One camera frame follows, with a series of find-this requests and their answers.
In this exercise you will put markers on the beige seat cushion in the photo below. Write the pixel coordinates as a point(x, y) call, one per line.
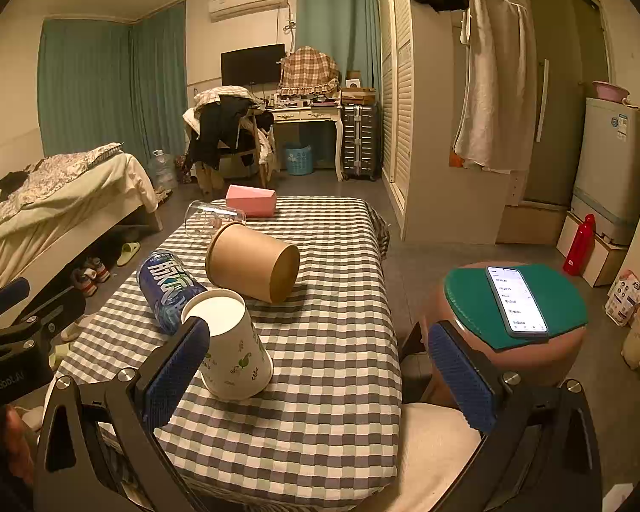
point(426, 458)

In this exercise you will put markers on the narrow green curtain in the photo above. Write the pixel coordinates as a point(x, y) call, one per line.
point(330, 16)

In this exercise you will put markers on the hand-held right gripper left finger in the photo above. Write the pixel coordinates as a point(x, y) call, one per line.
point(176, 368)

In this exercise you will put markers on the plaid cloth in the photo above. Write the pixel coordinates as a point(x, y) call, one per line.
point(306, 72)

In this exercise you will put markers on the checkered tablecloth table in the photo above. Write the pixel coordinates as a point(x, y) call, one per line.
point(325, 357)

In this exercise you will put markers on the floral quilt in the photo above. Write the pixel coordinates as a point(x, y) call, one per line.
point(48, 176)

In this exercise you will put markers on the pink basin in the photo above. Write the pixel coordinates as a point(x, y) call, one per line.
point(610, 90)

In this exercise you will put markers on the brown paper cup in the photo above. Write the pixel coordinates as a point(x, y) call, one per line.
point(250, 261)

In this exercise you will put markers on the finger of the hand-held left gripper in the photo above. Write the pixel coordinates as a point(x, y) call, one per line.
point(58, 306)
point(5, 294)

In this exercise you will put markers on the white washing machine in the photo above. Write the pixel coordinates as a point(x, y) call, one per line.
point(608, 170)

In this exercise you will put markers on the clear water jug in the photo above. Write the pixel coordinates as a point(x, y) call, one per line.
point(164, 170)

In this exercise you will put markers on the green mat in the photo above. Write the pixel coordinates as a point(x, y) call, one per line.
point(469, 298)

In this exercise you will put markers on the wide green curtain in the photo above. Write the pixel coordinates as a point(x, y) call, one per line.
point(101, 80)

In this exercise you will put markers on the white wardrobe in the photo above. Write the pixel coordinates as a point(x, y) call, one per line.
point(426, 117)

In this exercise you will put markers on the wooden chair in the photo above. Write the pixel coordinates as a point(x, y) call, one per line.
point(245, 162)

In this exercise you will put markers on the round brown stool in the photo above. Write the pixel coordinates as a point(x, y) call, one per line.
point(533, 362)

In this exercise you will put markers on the white air conditioner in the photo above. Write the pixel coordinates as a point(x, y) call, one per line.
point(248, 0)

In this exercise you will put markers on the pair of sneakers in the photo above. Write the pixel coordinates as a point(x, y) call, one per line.
point(90, 277)

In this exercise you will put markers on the blue drink bottle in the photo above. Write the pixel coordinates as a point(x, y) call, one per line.
point(165, 282)

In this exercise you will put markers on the smartphone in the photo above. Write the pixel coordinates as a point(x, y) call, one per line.
point(517, 301)

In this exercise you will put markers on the black television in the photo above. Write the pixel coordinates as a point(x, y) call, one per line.
point(251, 64)

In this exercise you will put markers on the pink tissue box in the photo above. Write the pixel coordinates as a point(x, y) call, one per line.
point(250, 200)

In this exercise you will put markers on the white desk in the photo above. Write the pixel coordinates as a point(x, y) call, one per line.
point(304, 114)

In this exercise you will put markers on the dark suitcase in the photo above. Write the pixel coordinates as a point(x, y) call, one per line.
point(360, 141)

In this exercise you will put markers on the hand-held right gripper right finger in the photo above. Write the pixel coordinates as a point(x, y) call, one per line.
point(461, 378)

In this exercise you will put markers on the white hanging cloth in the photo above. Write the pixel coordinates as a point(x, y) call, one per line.
point(496, 80)

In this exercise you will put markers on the brown cardboard box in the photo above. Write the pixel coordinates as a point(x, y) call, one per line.
point(358, 97)

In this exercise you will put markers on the pale slipper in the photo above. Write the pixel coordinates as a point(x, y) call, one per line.
point(128, 253)

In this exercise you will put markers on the person's left hand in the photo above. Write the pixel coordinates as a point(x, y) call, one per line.
point(20, 445)

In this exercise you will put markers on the printed bag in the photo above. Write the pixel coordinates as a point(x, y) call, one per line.
point(625, 296)

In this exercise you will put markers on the blue laundry basket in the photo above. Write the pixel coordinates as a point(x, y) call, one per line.
point(298, 160)

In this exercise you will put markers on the black clothes pile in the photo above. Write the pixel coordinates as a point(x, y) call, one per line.
point(218, 128)

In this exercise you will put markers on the white floral paper cup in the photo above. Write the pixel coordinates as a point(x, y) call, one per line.
point(234, 352)

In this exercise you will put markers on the bed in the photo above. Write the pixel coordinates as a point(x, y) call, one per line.
point(85, 208)

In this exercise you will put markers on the red bottle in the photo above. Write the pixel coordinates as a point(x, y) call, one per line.
point(578, 245)

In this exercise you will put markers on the clear glass cup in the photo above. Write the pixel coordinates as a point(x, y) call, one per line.
point(208, 221)

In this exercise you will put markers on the white cardboard box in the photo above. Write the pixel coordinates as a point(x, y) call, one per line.
point(605, 261)

